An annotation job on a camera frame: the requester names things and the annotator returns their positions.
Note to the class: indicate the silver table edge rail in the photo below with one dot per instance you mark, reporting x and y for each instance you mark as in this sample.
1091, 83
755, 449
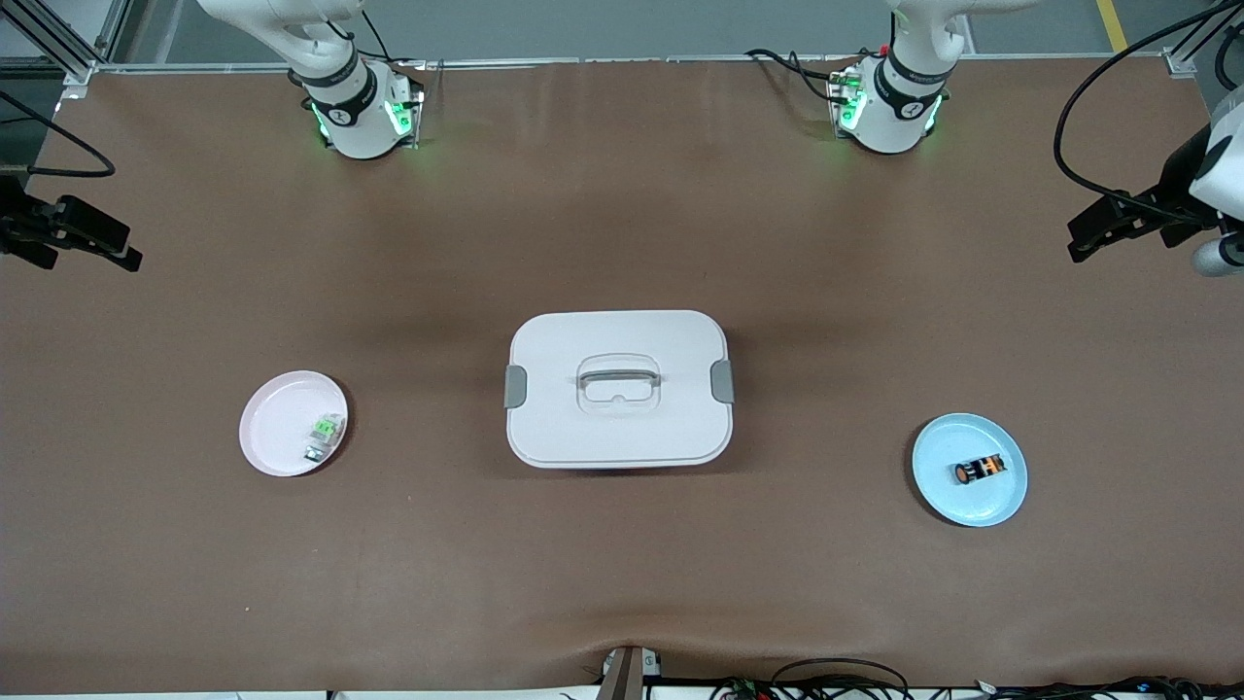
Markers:
632, 60

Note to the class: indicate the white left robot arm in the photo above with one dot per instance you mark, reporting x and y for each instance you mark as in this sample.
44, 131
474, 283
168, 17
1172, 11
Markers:
899, 107

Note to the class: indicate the green switch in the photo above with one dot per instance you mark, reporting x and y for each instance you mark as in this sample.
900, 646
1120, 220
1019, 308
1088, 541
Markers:
328, 428

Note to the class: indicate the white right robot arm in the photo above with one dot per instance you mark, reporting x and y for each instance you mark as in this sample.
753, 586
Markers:
340, 97

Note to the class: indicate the aluminium frame profile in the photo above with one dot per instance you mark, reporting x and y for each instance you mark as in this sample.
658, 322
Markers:
1181, 63
80, 70

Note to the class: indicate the small orange black battery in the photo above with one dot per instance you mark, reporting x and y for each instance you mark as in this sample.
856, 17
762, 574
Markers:
977, 470

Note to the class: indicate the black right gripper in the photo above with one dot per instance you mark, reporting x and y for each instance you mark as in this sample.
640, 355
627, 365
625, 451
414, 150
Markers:
16, 226

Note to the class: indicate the pink round plate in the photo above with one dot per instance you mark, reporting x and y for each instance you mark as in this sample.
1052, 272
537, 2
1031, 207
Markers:
287, 428

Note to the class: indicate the white lidded storage box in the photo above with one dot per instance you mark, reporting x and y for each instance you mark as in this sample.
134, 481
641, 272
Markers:
619, 428

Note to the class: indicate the small grey switch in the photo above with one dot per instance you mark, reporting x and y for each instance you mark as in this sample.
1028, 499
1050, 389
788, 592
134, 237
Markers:
313, 453

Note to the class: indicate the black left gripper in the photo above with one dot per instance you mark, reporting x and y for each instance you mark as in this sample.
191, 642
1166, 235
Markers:
1169, 192

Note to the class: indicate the light blue round plate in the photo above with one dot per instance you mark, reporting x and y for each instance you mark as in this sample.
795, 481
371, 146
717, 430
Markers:
962, 501

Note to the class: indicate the metal table edge bracket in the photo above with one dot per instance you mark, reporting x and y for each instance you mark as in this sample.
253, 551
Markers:
627, 671

